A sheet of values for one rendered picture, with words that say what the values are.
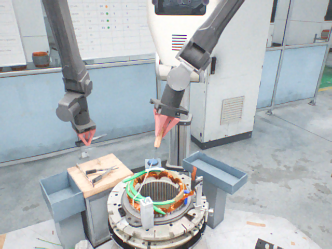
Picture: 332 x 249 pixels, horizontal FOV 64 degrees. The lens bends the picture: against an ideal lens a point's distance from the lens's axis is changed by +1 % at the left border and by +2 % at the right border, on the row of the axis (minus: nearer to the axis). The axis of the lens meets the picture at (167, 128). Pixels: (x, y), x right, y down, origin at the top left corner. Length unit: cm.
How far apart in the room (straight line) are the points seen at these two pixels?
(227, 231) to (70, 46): 95
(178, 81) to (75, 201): 60
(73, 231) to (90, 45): 211
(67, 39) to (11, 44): 205
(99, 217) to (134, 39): 223
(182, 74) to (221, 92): 249
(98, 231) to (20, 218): 160
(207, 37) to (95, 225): 81
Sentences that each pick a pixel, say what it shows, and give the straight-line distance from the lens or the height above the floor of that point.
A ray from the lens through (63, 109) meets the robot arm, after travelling 91.
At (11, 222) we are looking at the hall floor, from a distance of 269.
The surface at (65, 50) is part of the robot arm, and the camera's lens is 85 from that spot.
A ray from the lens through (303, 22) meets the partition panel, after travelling 459.
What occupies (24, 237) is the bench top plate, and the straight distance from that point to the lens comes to 135.
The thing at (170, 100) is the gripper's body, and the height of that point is 143.
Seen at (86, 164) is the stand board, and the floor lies 107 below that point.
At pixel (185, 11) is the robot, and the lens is 108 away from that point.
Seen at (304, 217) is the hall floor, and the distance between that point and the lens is 267.
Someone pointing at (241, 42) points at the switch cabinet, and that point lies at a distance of 314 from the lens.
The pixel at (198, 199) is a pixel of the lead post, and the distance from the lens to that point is 84.
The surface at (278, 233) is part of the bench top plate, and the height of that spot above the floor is 78.
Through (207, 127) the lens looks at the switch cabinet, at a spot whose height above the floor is 31.
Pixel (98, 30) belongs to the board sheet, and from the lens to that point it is 291.
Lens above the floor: 168
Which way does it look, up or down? 26 degrees down
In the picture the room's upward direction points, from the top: straight up
